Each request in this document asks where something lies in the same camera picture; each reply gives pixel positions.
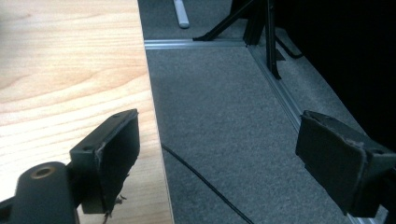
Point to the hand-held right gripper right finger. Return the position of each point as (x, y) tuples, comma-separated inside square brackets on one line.
[(339, 161)]

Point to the aluminium floor rail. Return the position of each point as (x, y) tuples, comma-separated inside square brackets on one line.
[(267, 74)]

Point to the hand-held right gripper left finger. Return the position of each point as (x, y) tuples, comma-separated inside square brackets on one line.
[(107, 158)]

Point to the black tripod stand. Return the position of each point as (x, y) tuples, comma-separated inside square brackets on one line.
[(270, 34)]

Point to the white table leg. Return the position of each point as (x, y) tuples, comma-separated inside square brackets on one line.
[(181, 13)]

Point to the dark curtain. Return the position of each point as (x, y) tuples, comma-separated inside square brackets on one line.
[(345, 56)]

